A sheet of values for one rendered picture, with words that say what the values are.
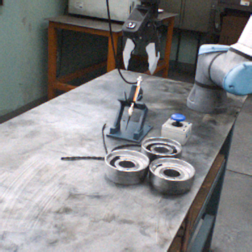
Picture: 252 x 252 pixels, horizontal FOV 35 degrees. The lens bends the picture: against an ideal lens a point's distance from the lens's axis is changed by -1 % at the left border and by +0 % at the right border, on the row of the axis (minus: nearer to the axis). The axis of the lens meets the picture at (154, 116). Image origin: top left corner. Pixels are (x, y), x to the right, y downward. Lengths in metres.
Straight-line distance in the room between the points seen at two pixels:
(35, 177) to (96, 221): 0.21
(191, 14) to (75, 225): 4.12
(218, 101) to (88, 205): 0.73
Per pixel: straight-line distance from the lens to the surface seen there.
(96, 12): 3.27
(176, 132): 1.13
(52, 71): 3.29
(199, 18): 4.74
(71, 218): 0.81
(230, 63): 1.28
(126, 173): 0.90
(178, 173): 0.94
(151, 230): 0.79
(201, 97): 1.41
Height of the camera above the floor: 1.28
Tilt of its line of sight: 21 degrees down
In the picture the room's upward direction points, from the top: 7 degrees clockwise
